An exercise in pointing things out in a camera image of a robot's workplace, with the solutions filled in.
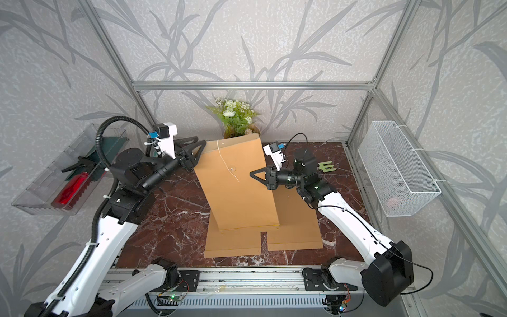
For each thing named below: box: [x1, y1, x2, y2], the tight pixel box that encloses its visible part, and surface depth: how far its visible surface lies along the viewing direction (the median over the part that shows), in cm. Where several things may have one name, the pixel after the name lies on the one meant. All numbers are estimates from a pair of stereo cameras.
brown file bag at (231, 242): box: [203, 208, 262, 259], surface depth 84 cm
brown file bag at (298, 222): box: [267, 187, 324, 252], surface depth 86 cm
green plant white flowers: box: [205, 97, 260, 137], surface depth 96 cm
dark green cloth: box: [64, 136, 128, 181], surface depth 67 cm
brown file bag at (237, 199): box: [194, 133, 280, 231], surface depth 67 cm
